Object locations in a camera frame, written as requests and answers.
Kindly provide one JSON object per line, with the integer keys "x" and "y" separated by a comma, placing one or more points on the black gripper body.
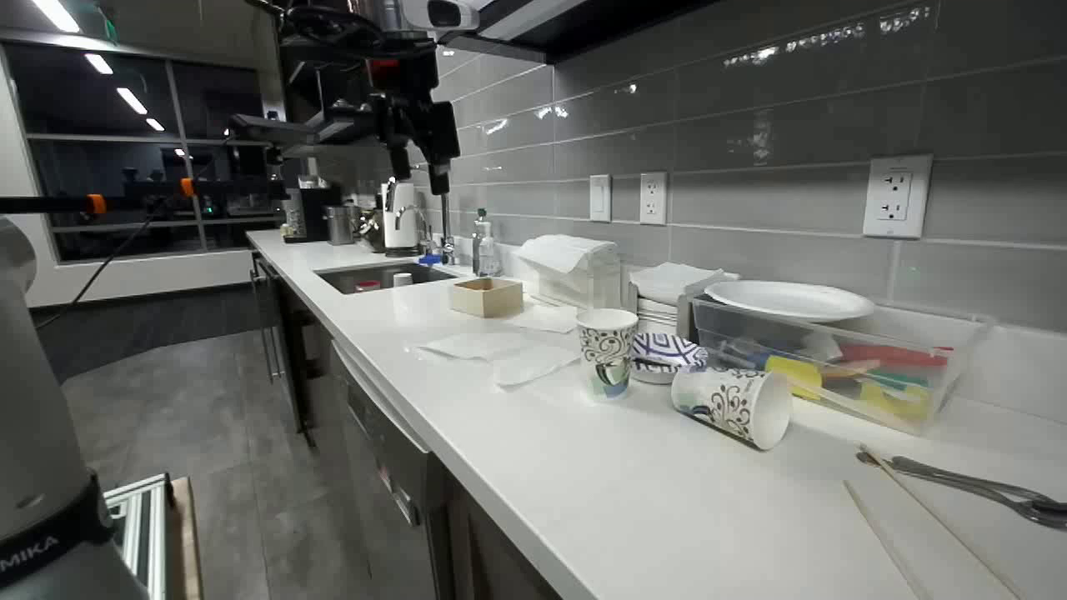
{"x": 419, "y": 121}

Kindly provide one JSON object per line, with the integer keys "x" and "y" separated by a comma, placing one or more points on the white napkin stack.
{"x": 569, "y": 258}

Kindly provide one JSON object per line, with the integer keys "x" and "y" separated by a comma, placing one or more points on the clear acrylic napkin holder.
{"x": 578, "y": 291}

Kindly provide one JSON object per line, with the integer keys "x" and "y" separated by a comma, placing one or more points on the flat white napkin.
{"x": 536, "y": 364}

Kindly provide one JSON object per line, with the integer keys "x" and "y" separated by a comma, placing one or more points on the white kettle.
{"x": 398, "y": 214}

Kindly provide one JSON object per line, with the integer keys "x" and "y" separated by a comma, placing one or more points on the clear soap bottle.
{"x": 486, "y": 244}

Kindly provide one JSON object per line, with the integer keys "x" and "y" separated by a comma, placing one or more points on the metal cup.
{"x": 340, "y": 225}

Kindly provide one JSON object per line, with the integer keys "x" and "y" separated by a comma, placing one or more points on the black coffee machine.
{"x": 306, "y": 211}

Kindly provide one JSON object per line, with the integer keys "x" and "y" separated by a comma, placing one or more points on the steel sink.
{"x": 384, "y": 273}

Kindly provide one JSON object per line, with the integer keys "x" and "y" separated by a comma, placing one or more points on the white cardboard box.
{"x": 487, "y": 298}

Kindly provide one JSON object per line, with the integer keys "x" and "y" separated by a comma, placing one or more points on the clear plastic sheet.
{"x": 473, "y": 348}

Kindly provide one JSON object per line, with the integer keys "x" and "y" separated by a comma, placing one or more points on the patterned paper cup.
{"x": 734, "y": 404}
{"x": 609, "y": 348}

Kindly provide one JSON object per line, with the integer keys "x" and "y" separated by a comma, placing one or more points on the folded white paper towels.
{"x": 678, "y": 282}

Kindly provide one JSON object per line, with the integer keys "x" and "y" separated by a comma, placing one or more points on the grey under-counter cabinet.
{"x": 384, "y": 453}

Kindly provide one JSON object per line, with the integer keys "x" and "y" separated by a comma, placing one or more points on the blue patterned bowl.
{"x": 667, "y": 355}

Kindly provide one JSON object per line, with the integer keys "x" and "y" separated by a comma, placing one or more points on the yellow utensil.
{"x": 798, "y": 377}

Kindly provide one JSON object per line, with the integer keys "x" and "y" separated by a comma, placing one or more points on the wooden board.
{"x": 186, "y": 537}

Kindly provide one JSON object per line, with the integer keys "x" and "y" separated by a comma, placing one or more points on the clear plastic container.
{"x": 844, "y": 361}

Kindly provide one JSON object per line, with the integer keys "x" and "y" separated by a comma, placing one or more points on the red utensil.
{"x": 895, "y": 358}

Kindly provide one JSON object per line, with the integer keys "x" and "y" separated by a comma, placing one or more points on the green utensil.
{"x": 889, "y": 388}

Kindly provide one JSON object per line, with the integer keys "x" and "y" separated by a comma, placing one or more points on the wooden chopstick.
{"x": 944, "y": 522}
{"x": 884, "y": 537}

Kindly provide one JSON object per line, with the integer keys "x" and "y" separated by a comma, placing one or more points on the metal tongs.
{"x": 985, "y": 487}

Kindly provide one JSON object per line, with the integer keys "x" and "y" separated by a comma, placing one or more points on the white light switch plate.
{"x": 599, "y": 199}

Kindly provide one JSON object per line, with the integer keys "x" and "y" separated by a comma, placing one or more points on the white wall outlet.
{"x": 652, "y": 199}
{"x": 897, "y": 199}

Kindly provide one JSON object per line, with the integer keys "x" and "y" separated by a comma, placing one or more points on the aluminium frame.
{"x": 139, "y": 535}

